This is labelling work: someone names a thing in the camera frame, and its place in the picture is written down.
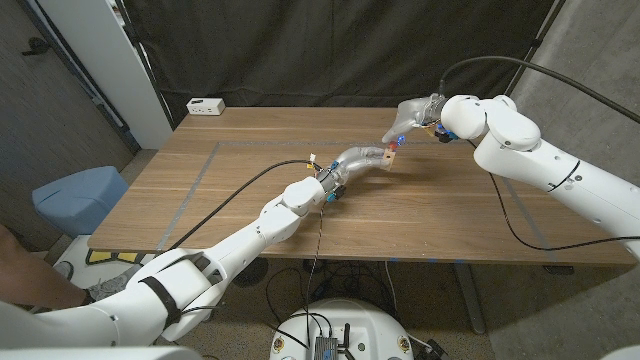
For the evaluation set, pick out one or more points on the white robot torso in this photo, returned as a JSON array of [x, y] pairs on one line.
[[370, 325]]

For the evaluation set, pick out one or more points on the black round floor fan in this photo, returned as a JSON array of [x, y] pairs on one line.
[[252, 272]]

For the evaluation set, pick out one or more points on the yellow black floor marker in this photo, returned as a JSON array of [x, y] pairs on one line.
[[100, 257]]

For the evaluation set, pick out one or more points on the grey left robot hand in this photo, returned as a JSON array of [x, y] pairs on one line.
[[351, 163]]

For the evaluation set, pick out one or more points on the person's bare leg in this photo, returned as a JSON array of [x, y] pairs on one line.
[[25, 280]]

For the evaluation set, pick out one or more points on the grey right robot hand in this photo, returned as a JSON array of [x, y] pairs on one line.
[[417, 114]]

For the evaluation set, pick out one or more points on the black backdrop stand pole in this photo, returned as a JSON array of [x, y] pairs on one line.
[[534, 50], [145, 65]]

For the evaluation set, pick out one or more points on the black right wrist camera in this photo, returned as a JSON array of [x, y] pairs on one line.
[[444, 134]]

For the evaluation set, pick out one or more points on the blue stool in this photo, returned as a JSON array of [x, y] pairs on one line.
[[75, 200]]

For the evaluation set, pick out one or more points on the white power strip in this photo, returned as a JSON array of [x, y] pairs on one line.
[[205, 106]]

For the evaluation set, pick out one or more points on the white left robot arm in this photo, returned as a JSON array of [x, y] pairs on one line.
[[200, 280]]

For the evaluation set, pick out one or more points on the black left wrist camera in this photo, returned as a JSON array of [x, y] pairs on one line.
[[336, 192]]

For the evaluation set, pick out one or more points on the grey table leg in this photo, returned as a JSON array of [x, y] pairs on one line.
[[470, 300]]

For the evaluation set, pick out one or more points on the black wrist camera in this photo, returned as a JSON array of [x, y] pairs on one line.
[[444, 134], [336, 192]]

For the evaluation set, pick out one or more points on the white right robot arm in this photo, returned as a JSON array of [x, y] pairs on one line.
[[550, 165]]

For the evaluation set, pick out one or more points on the wooden block with holes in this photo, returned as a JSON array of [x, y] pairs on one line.
[[389, 159]]

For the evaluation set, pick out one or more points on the black backdrop curtain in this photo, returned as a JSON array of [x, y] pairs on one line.
[[330, 50]]

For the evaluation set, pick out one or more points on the grey finned module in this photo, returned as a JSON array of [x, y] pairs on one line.
[[325, 348]]

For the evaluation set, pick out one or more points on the white floor board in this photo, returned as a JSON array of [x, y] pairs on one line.
[[75, 247]]

